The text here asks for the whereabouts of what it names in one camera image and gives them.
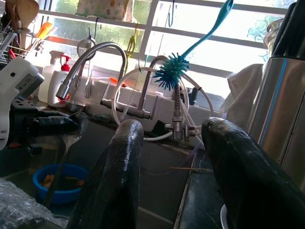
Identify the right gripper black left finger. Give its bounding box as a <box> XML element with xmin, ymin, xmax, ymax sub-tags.
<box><xmin>66</xmin><ymin>118</ymin><xmax>145</xmax><ymax>229</ymax></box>

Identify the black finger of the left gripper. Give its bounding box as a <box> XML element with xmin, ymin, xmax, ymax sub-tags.
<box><xmin>23</xmin><ymin>115</ymin><xmax>81</xmax><ymax>135</ymax></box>

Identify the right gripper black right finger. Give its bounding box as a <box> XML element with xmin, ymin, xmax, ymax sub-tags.
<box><xmin>201</xmin><ymin>116</ymin><xmax>305</xmax><ymax>229</ymax></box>

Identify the steel spoon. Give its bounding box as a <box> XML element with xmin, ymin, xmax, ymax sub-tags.
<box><xmin>43</xmin><ymin>111</ymin><xmax>90</xmax><ymax>208</ymax></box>

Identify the white red detergent bottle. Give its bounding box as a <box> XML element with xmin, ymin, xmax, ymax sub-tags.
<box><xmin>47</xmin><ymin>54</ymin><xmax>72</xmax><ymax>108</ymax></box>

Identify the white spray bottle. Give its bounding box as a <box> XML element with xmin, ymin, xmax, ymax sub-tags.
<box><xmin>38</xmin><ymin>50</ymin><xmax>65</xmax><ymax>103</ymax></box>

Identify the large steel plate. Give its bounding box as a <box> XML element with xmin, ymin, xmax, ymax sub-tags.
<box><xmin>219</xmin><ymin>202</ymin><xmax>231</xmax><ymax>229</ymax></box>

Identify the blue plastic bowl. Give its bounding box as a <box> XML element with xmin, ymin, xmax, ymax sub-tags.
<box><xmin>32</xmin><ymin>163</ymin><xmax>89</xmax><ymax>205</ymax></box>

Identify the grey blue scouring pad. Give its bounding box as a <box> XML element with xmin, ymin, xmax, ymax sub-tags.
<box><xmin>91</xmin><ymin>113</ymin><xmax>112</xmax><ymax>122</ymax></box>

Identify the thin brown chopstick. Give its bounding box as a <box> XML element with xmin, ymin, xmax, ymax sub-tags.
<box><xmin>169</xmin><ymin>167</ymin><xmax>213</xmax><ymax>173</ymax></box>

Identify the orange plastic utensil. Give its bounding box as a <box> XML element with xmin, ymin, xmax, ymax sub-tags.
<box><xmin>108</xmin><ymin>76</ymin><xmax>127</xmax><ymax>88</ymax></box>

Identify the stainless steel knife block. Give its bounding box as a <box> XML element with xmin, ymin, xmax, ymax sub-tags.
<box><xmin>245</xmin><ymin>56</ymin><xmax>305</xmax><ymax>191</ymax></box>

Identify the chrome spring neck faucet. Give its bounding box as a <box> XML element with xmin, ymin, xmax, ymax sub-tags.
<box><xmin>100</xmin><ymin>55</ymin><xmax>198</xmax><ymax>141</ymax></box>

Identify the orange spatula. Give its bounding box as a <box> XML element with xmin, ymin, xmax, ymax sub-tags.
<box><xmin>35</xmin><ymin>21</ymin><xmax>54</xmax><ymax>40</ymax></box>

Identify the chrome flexible gooseneck faucet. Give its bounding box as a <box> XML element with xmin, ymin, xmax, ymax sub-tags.
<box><xmin>55</xmin><ymin>42</ymin><xmax>127</xmax><ymax>101</ymax></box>

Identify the clear bubble wrap sheet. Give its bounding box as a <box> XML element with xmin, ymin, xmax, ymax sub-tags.
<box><xmin>0</xmin><ymin>177</ymin><xmax>70</xmax><ymax>229</ymax></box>

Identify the white towel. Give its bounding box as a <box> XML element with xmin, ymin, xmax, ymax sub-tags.
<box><xmin>219</xmin><ymin>63</ymin><xmax>264</xmax><ymax>129</ymax></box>

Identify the wooden spatula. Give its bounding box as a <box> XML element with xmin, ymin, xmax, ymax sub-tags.
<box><xmin>4</xmin><ymin>0</ymin><xmax>40</xmax><ymax>48</ymax></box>

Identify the black metal hook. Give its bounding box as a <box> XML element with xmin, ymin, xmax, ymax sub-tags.
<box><xmin>93</xmin><ymin>16</ymin><xmax>101</xmax><ymax>39</ymax></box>
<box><xmin>167</xmin><ymin>0</ymin><xmax>176</xmax><ymax>27</ymax></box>

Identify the dark grey plastic clip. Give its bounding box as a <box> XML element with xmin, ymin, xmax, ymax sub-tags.
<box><xmin>187</xmin><ymin>87</ymin><xmax>200</xmax><ymax>105</ymax></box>

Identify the yellow green hanging utensil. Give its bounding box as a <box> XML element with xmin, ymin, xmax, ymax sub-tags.
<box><xmin>125</xmin><ymin>31</ymin><xmax>139</xmax><ymax>67</ymax></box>

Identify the blue bristle bottle brush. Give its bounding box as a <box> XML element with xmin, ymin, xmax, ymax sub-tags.
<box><xmin>152</xmin><ymin>0</ymin><xmax>234</xmax><ymax>91</ymax></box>

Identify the patterned dish cloth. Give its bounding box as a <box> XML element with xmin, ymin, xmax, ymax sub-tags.
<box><xmin>75</xmin><ymin>0</ymin><xmax>131</xmax><ymax>21</ymax></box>

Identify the white barred window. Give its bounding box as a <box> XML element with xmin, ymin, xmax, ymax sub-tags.
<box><xmin>35</xmin><ymin>0</ymin><xmax>298</xmax><ymax>101</ymax></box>

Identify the white looped water hose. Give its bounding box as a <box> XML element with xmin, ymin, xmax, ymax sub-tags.
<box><xmin>111</xmin><ymin>66</ymin><xmax>215</xmax><ymax>141</ymax></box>

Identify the metal wire dish rack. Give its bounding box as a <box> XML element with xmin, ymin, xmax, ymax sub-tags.
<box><xmin>0</xmin><ymin>19</ymin><xmax>31</xmax><ymax>62</ymax></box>

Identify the green wire hook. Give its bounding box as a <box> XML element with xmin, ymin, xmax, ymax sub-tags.
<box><xmin>138</xmin><ymin>57</ymin><xmax>151</xmax><ymax>73</ymax></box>

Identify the black handled knife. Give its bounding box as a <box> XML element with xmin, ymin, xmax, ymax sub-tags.
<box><xmin>271</xmin><ymin>1</ymin><xmax>300</xmax><ymax>57</ymax></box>
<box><xmin>285</xmin><ymin>0</ymin><xmax>305</xmax><ymax>58</ymax></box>

